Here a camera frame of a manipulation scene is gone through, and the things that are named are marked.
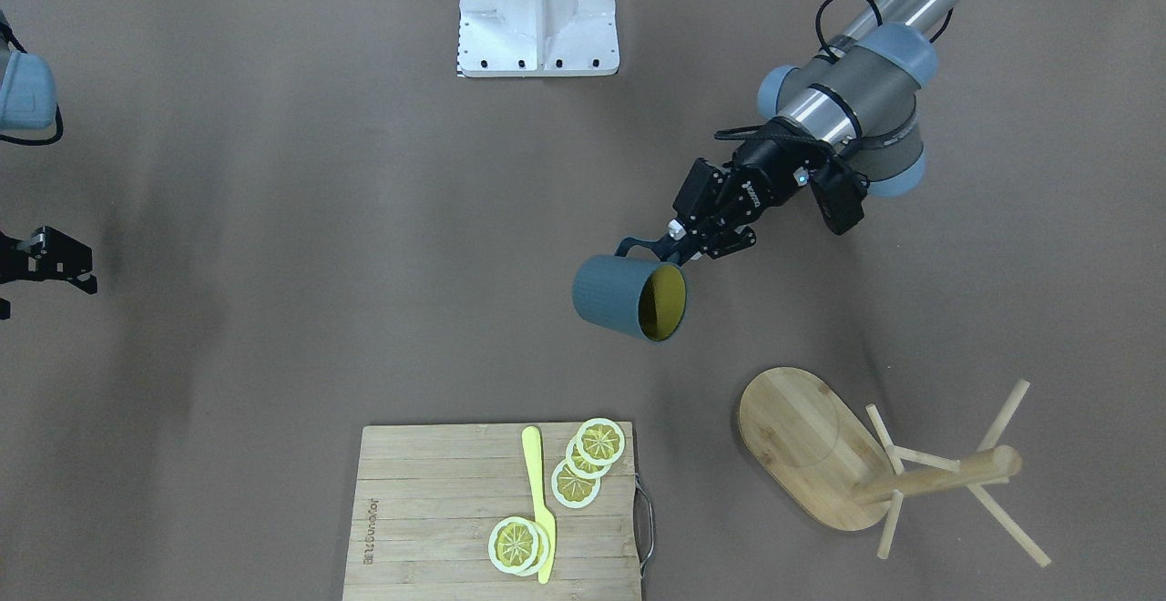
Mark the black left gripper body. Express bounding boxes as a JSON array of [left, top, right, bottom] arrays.
[[729, 127, 843, 219]]

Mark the blue cup yellow inside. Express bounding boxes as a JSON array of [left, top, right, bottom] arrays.
[[571, 239, 688, 342]]

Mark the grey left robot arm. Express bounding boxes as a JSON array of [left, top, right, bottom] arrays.
[[646, 0, 958, 265]]

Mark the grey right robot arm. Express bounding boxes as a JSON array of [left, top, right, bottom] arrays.
[[1, 15, 98, 295]]

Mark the wooden cup storage rack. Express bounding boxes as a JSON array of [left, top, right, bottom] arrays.
[[736, 366, 1051, 567]]

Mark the lemon slice top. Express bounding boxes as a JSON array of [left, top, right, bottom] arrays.
[[574, 417, 628, 467]]

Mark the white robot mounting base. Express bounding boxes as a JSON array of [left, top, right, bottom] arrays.
[[455, 0, 620, 78]]

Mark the yellow plastic knife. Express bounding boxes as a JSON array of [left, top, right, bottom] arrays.
[[521, 425, 557, 585]]

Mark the lemon slice middle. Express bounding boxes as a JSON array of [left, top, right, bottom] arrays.
[[522, 522, 552, 576]]

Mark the lemon slice front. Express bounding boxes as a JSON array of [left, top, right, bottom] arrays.
[[487, 515, 547, 576]]

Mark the bamboo cutting board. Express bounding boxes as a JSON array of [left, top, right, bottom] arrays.
[[343, 422, 653, 600]]

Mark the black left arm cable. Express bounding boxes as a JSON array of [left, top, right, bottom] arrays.
[[715, 0, 957, 165]]

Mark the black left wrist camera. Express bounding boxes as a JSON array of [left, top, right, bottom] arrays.
[[812, 161, 868, 235]]

